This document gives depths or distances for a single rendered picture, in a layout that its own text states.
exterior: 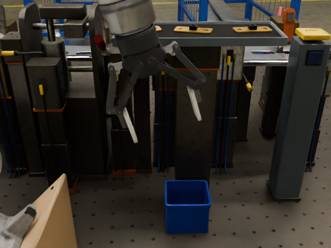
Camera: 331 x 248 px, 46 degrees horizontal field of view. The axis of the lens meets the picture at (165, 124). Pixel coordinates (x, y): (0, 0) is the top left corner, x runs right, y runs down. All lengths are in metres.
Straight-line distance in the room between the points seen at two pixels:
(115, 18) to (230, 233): 0.60
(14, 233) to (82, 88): 0.49
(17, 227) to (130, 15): 0.42
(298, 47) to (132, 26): 0.42
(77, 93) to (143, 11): 0.46
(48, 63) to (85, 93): 0.15
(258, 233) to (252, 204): 0.11
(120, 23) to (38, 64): 0.35
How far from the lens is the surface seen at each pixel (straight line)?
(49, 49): 1.03
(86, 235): 1.00
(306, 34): 0.92
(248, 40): 0.84
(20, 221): 0.75
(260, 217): 1.06
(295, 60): 0.94
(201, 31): 0.89
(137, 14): 0.67
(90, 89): 1.09
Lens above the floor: 1.40
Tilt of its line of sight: 29 degrees down
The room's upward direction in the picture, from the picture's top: straight up
